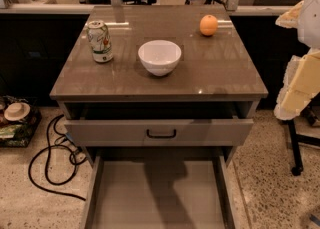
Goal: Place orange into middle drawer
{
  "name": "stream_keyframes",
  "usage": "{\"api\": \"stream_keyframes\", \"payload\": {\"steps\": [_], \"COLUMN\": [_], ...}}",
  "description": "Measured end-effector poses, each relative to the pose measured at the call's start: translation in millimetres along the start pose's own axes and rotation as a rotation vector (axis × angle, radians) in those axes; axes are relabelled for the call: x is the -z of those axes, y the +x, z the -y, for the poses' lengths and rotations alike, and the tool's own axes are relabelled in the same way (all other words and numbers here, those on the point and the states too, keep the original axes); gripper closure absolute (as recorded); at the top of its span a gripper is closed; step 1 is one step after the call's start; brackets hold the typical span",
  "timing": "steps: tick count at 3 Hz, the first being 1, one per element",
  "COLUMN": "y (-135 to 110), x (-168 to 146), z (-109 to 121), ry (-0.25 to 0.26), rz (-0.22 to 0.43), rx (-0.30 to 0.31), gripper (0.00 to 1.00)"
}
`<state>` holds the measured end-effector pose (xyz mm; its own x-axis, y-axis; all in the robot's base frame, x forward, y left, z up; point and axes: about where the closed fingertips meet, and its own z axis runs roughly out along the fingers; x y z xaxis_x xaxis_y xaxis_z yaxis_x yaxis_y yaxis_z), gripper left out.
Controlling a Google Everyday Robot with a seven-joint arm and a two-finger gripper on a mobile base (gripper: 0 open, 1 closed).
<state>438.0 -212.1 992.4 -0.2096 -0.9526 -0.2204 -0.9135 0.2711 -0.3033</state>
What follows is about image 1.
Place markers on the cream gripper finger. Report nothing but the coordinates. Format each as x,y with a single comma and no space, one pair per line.
289,19
301,83

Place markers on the orange fruit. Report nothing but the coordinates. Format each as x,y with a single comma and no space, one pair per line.
208,25

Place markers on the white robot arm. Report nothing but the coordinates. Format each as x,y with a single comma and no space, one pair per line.
308,29

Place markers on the grey top drawer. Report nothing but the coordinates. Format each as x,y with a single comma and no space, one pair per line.
231,131

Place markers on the grey open middle drawer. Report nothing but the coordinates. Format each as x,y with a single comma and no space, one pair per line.
159,188

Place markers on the grey drawer cabinet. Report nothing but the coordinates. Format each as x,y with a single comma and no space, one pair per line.
180,80

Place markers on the black stand with wheel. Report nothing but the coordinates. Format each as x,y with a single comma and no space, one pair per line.
312,114

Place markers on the white ceramic bowl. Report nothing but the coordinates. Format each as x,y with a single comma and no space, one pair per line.
159,57

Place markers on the green white soda can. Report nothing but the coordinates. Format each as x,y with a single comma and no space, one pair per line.
99,39

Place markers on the beige hat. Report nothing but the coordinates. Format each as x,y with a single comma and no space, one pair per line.
17,111

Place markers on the black drawer handle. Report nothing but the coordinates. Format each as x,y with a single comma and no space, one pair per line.
150,135

